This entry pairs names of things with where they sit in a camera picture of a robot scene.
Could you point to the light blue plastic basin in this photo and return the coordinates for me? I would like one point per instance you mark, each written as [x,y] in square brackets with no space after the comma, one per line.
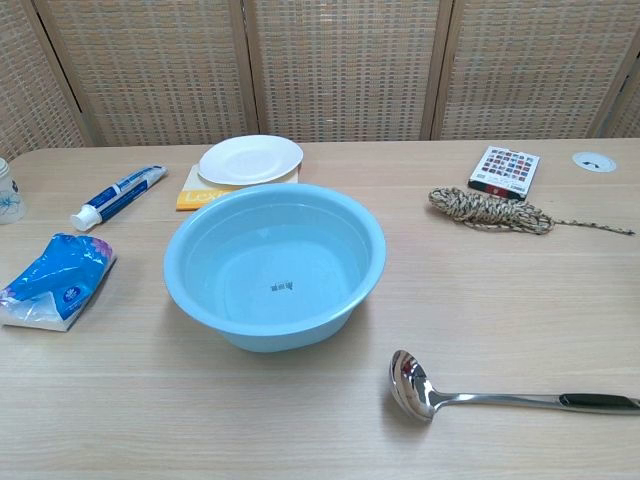
[200,310]

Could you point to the white round plate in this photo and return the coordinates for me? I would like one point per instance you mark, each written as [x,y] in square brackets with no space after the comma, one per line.
[250,160]

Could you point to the yellow Lexicon book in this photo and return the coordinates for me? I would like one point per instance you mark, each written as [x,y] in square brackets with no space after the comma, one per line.
[192,198]

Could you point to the woven wooden folding screen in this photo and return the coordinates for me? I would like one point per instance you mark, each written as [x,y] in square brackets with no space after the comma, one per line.
[345,65]

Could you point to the colourful patterned card box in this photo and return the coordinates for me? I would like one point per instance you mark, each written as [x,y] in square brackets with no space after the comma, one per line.
[505,170]

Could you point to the blue white toothpaste tube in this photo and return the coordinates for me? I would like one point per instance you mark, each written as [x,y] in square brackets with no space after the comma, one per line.
[117,196]

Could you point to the blue tissue pack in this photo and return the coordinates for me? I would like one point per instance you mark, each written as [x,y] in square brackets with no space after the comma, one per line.
[60,280]

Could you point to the white floral paper cup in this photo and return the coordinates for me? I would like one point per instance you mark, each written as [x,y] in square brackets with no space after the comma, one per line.
[10,200]

